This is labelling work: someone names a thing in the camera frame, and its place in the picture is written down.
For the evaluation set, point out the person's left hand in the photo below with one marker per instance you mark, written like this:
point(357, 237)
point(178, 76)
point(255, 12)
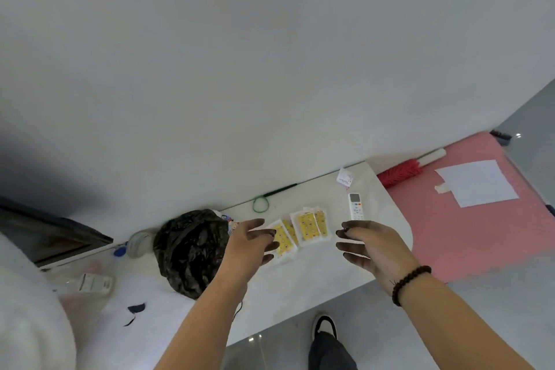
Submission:
point(240, 252)

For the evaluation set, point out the person's right hand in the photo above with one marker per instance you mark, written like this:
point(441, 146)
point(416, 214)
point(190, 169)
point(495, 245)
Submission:
point(381, 252)

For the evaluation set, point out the pile of yellow packets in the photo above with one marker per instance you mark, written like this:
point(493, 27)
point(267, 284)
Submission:
point(308, 224)

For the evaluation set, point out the person's left forearm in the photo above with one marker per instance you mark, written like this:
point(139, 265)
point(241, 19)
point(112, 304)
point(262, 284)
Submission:
point(199, 326)

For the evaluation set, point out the person's right forearm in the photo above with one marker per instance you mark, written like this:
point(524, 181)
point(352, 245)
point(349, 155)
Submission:
point(459, 330)

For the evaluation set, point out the person's right shoe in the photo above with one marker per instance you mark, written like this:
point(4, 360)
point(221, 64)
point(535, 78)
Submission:
point(324, 323)

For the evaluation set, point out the person's grey trousers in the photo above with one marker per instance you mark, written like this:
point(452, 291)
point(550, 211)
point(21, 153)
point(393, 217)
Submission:
point(329, 354)

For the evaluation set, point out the colourful cartoon print box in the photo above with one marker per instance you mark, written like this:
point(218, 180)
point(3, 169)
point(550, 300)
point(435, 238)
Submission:
point(232, 224)

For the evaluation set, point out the black plastic bag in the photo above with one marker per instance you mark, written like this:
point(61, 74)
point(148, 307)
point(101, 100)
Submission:
point(191, 252)

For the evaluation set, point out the white remote control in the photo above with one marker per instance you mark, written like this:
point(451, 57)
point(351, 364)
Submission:
point(356, 207)

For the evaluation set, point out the white side cabinet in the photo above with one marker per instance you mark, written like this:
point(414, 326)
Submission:
point(321, 270)

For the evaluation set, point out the thin black rod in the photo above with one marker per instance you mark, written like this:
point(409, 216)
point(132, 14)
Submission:
point(282, 189)

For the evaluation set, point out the red fluffy duster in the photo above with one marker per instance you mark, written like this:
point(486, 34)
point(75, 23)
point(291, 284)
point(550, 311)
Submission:
point(399, 172)

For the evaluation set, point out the white paper receipt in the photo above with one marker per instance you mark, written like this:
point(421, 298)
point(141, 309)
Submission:
point(345, 177)

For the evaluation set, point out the masking tape piece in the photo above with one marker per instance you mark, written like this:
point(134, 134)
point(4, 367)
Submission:
point(441, 187)

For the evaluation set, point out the small black fabric piece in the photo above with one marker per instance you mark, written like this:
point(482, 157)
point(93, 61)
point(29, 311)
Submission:
point(136, 308)

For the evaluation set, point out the white paper sheet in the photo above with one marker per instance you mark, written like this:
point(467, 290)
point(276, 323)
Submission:
point(477, 183)

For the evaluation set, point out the black flat screen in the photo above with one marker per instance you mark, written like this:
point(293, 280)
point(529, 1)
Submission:
point(47, 231)

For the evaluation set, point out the white sheer dust cover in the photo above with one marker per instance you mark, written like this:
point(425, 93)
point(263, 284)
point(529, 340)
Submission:
point(30, 330)

